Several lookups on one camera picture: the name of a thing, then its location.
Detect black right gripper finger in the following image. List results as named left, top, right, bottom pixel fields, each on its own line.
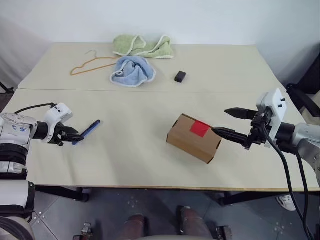
left=224, top=107, right=258, bottom=121
left=211, top=127, right=251, bottom=145

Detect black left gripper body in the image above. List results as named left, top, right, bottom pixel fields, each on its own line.
left=47, top=121, right=66, bottom=148

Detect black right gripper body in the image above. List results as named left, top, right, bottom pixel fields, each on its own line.
left=243, top=109, right=275, bottom=151

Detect blue utility cutter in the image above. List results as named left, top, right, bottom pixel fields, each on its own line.
left=71, top=119, right=101, bottom=146

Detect red tape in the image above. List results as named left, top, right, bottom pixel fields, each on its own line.
left=190, top=120, right=210, bottom=138

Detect brown cardboard box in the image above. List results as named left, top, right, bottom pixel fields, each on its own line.
left=166, top=113, right=223, bottom=165

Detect small black box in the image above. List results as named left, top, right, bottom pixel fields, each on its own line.
left=174, top=70, right=188, bottom=83

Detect black office chair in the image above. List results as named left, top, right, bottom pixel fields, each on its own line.
left=286, top=44, right=320, bottom=118

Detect black table leg bar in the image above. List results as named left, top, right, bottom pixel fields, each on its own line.
left=34, top=186, right=90, bottom=203
left=219, top=191, right=293, bottom=207

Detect black stand leg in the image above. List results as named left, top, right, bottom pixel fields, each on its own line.
left=0, top=81, right=15, bottom=95

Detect white shoe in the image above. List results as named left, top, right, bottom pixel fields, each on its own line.
left=275, top=195, right=297, bottom=212

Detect light blue towel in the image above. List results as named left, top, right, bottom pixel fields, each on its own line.
left=109, top=55, right=157, bottom=88

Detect dark brown rounded shape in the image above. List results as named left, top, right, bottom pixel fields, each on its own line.
left=123, top=214, right=146, bottom=238
left=177, top=206, right=211, bottom=238

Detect green towel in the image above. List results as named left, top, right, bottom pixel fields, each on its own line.
left=112, top=34, right=175, bottom=60

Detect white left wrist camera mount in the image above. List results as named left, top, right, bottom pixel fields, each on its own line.
left=44, top=102, right=74, bottom=131

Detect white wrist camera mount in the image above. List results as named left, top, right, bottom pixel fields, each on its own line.
left=44, top=102, right=74, bottom=131
left=255, top=87, right=288, bottom=149

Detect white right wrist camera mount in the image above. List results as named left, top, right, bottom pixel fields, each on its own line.
left=255, top=87, right=288, bottom=149

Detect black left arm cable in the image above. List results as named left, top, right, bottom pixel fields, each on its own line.
left=13, top=101, right=56, bottom=115

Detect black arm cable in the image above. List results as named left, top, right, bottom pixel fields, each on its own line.
left=261, top=124, right=315, bottom=240
left=13, top=101, right=56, bottom=115
left=294, top=149, right=316, bottom=240

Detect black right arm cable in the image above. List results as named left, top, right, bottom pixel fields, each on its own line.
left=294, top=149, right=316, bottom=240
left=261, top=124, right=315, bottom=240

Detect orange wire clothes hanger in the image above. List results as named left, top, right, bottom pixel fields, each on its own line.
left=69, top=49, right=120, bottom=77

